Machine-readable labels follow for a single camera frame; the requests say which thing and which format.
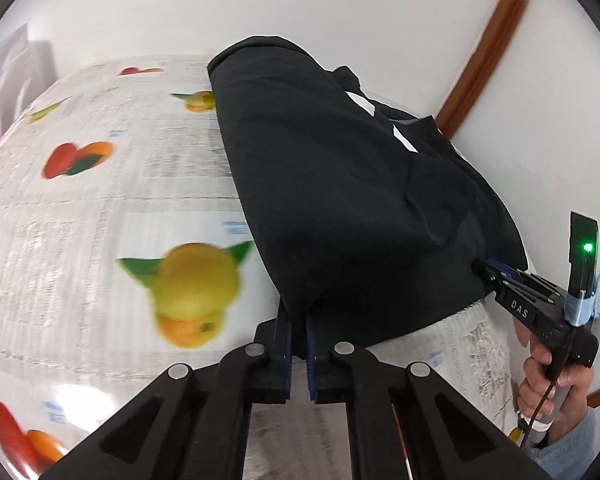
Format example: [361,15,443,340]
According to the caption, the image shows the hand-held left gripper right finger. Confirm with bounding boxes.
[306,312,551,480]

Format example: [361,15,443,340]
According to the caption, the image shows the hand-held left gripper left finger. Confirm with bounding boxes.
[37,305,293,480]

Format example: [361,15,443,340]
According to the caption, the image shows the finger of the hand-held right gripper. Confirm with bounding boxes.
[487,259,535,285]
[471,258,511,295]

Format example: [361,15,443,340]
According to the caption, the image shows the black white blue jacket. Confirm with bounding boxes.
[207,35,528,348]

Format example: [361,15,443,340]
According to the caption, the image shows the person's right forearm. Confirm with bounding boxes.
[524,407,599,480]

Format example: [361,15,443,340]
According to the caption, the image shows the person's right hand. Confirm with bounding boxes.
[514,320,595,426]

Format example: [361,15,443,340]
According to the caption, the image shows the fruit printed tablecloth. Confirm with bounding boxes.
[0,52,531,480]

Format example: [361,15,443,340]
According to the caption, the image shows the white plastic bag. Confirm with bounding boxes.
[0,25,56,126]

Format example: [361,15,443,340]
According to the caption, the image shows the black cable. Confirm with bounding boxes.
[522,327,576,448]

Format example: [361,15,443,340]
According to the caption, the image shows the brown wooden door frame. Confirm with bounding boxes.
[434,0,540,136]

